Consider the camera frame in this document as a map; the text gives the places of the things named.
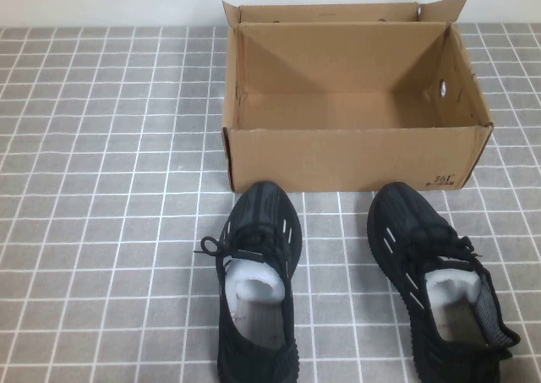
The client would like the grey grid-pattern tablecloth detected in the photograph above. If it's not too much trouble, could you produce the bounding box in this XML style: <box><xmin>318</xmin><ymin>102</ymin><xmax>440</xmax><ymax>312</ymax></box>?
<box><xmin>0</xmin><ymin>22</ymin><xmax>541</xmax><ymax>383</ymax></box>

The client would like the black sneaker with grey heel lining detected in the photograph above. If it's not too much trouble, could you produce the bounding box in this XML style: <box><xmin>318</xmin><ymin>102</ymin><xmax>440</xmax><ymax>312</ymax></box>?
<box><xmin>366</xmin><ymin>181</ymin><xmax>523</xmax><ymax>383</ymax></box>

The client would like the white foam shoe stuffing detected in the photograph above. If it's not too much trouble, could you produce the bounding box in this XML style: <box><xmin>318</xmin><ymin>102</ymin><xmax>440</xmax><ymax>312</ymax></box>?
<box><xmin>222</xmin><ymin>254</ymin><xmax>286</xmax><ymax>307</ymax></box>
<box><xmin>422</xmin><ymin>267</ymin><xmax>488</xmax><ymax>317</ymax></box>

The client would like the black sneaker with looped lace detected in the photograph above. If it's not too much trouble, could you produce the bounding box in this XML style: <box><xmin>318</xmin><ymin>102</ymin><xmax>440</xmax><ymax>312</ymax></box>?
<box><xmin>194</xmin><ymin>180</ymin><xmax>303</xmax><ymax>383</ymax></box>

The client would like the brown cardboard shoe box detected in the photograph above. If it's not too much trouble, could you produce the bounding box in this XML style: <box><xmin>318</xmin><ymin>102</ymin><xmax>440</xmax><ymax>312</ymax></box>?
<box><xmin>221</xmin><ymin>0</ymin><xmax>495</xmax><ymax>193</ymax></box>

